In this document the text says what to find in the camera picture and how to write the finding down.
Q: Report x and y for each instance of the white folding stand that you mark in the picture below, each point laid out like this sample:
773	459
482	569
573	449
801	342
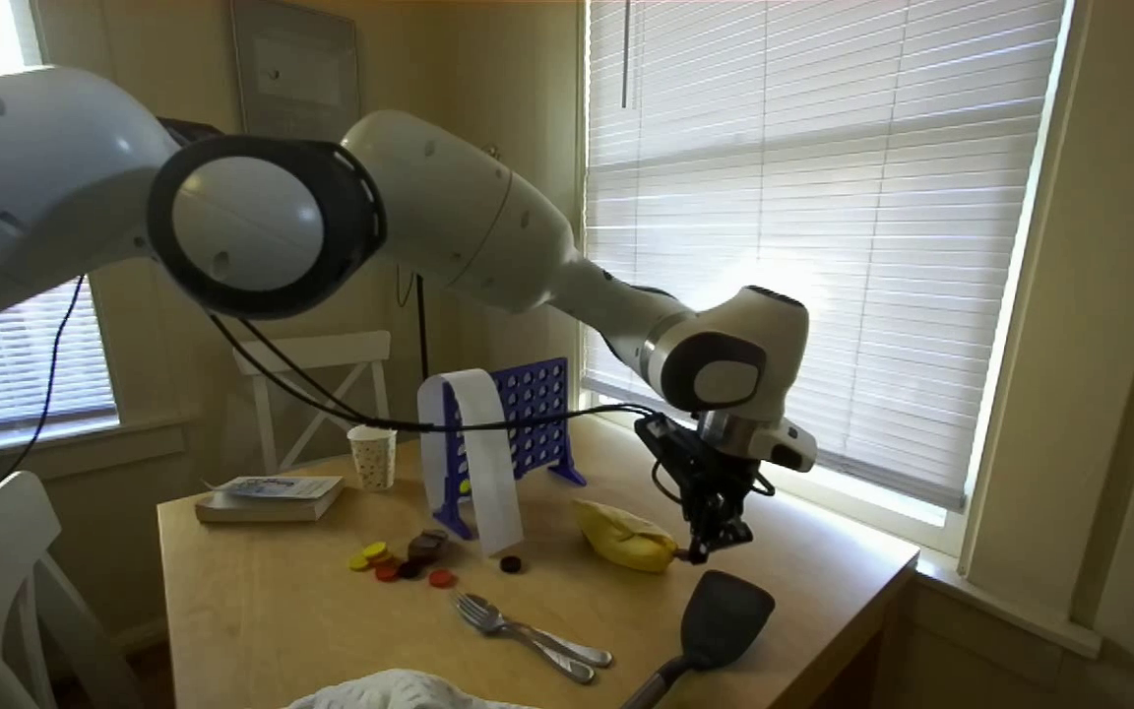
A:
317	354

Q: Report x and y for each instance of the white cloth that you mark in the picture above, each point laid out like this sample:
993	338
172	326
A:
395	692

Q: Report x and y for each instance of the silver fork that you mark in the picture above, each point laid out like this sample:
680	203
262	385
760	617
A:
528	642
569	642

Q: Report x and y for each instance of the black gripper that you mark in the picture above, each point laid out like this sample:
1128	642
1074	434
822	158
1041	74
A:
697	474

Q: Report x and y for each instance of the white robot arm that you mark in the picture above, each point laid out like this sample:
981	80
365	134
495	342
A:
464	210

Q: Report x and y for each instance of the large white window blinds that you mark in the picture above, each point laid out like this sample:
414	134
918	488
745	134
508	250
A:
857	237

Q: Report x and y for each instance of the orange game disc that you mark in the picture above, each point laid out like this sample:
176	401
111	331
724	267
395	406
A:
443	577
388	572

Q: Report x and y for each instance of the blue connect four grid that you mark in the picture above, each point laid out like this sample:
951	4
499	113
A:
532	418

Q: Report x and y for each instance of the yellow banana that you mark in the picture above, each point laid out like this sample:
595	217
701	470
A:
626	536

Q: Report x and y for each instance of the yellow game disc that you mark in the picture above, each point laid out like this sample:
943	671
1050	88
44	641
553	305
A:
374	548
361	562

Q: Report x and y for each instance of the small window blinds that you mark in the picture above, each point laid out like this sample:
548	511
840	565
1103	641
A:
28	359

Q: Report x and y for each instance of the white paper cup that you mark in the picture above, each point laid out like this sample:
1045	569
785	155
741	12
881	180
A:
373	459

